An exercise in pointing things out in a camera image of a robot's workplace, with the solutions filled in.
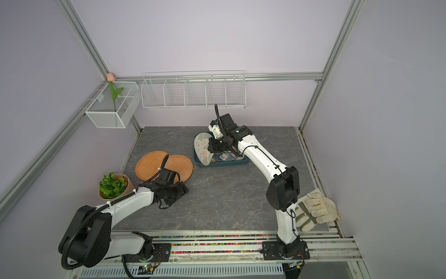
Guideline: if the orange cork coaster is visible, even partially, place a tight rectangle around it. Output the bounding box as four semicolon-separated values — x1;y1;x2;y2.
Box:
164;155;193;183
135;151;168;181

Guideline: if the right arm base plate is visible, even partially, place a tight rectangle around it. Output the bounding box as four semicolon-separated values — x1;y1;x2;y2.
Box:
260;238;310;260

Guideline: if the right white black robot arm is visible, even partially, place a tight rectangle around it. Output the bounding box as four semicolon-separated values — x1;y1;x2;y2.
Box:
208;106;309;260

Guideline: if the pale green bunny coaster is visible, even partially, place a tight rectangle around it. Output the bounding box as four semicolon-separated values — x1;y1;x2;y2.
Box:
193;133;213;166

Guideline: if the blue orange animals coaster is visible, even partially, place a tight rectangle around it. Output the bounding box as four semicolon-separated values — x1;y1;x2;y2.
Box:
213;151;240;162

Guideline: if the white mesh wall basket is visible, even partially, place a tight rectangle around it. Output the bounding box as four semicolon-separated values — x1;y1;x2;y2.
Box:
85;81;142;129

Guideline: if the white wire wall rack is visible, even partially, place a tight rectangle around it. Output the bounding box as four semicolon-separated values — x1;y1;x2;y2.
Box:
141;70;247;109

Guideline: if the teal plastic storage box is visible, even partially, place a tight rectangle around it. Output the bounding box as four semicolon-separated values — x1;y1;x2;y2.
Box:
193;133;250;168

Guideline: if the small potted green plant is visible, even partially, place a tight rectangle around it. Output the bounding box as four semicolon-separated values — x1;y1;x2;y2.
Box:
99;172;135;201

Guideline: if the white green work glove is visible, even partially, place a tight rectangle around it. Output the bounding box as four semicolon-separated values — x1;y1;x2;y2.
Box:
296;189;341;233

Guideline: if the artificial pink tulip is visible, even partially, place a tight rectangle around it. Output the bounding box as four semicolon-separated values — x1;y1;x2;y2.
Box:
106;73;124;112

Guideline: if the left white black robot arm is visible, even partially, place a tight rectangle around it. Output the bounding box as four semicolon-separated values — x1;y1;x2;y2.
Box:
58;168;189;270

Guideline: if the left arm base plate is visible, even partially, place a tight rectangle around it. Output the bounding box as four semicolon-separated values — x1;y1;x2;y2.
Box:
124;242;172;263

